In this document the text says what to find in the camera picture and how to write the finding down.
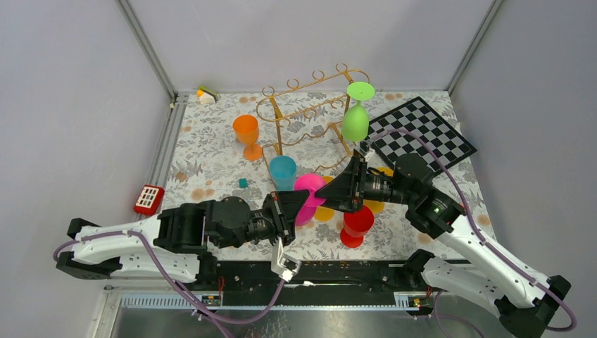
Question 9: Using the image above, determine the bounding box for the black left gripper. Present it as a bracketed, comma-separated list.
[216, 190, 310, 250]

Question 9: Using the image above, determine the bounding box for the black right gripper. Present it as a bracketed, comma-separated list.
[315, 155, 415, 213]

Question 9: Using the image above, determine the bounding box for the magenta plastic wine glass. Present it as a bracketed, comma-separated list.
[294, 173, 326, 227]

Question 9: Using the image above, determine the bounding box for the yellow plastic wine glass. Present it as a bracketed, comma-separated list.
[314, 175, 334, 222]
[364, 167, 394, 214]

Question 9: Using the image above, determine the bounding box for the green plastic wine glass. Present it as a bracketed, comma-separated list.
[341, 82, 375, 143]

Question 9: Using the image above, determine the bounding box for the gold wire wine glass rack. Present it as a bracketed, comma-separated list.
[255, 63, 371, 173]

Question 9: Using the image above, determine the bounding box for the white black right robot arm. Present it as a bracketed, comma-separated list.
[315, 154, 571, 337]

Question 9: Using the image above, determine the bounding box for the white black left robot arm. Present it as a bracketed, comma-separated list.
[53, 190, 310, 289]

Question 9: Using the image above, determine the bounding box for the yellow plastic wine glass front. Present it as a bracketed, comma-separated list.
[314, 175, 334, 222]

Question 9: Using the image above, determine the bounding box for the red plastic wine glass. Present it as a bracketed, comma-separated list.
[340, 206, 375, 249]

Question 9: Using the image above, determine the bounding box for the blue plastic wine glass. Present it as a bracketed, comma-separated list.
[269, 156, 297, 191]

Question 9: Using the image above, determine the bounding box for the orange plastic wine glass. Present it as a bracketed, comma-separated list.
[232, 115, 263, 161]

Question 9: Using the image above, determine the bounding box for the floral patterned table mat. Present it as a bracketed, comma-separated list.
[162, 93, 459, 261]

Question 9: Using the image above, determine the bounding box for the black white checkerboard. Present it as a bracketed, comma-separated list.
[365, 96, 477, 175]

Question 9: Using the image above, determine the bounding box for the orange white green toy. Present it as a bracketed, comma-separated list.
[196, 86, 220, 105]

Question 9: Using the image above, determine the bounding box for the red white small block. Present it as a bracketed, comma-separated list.
[133, 184, 165, 216]

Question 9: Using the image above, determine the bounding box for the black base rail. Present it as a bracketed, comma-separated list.
[172, 258, 467, 309]

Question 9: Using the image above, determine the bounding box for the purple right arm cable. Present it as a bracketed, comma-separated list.
[365, 128, 578, 333]

